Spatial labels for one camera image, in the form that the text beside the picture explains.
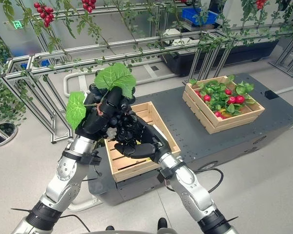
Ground blue plastic bin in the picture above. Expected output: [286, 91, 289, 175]
[181, 7, 218, 26]

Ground black grape bunch with leaves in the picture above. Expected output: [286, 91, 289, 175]
[65, 62, 147, 147]

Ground black robot right foot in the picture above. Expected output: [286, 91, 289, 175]
[157, 217, 167, 231]

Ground dark grey wheeled platform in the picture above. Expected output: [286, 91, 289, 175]
[87, 72, 293, 206]

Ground empty wooden slat crate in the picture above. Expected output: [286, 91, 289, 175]
[104, 101, 181, 183]

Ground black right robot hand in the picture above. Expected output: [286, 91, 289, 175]
[114, 115, 171, 164]

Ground black floor cable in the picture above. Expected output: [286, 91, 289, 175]
[166, 167, 224, 194]

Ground aluminium profile frame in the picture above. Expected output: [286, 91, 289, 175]
[0, 0, 293, 144]

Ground green ivy wall vine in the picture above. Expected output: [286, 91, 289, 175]
[0, 21, 32, 127]

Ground green leafy fruit stems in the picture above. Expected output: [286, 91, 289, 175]
[188, 75, 257, 117]

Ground round metal stand base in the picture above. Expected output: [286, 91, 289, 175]
[0, 121, 18, 147]

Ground wooden slat crate with fruits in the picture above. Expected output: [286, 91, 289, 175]
[182, 75, 266, 135]

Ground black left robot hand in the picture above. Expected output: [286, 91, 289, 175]
[75, 84, 132, 141]

